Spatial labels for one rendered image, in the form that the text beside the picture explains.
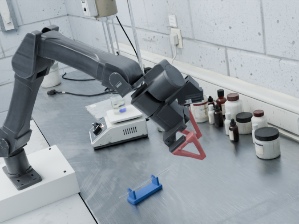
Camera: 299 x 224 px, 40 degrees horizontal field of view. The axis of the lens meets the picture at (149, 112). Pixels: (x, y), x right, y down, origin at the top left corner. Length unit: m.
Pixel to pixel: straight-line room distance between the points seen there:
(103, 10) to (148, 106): 0.84
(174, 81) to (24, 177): 0.56
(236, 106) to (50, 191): 0.64
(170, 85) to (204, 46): 0.82
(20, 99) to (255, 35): 0.76
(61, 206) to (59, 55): 0.42
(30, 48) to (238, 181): 0.62
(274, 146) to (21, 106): 0.69
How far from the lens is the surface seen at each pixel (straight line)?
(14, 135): 1.17
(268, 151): 1.19
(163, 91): 0.87
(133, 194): 1.08
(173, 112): 0.91
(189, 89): 0.90
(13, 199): 1.17
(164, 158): 1.28
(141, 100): 0.90
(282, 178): 1.12
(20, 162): 1.23
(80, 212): 1.12
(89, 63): 0.94
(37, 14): 3.72
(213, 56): 1.63
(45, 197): 1.19
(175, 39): 1.84
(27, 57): 1.01
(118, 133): 1.42
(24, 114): 1.13
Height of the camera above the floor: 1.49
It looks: 21 degrees down
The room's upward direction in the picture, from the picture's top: 11 degrees counter-clockwise
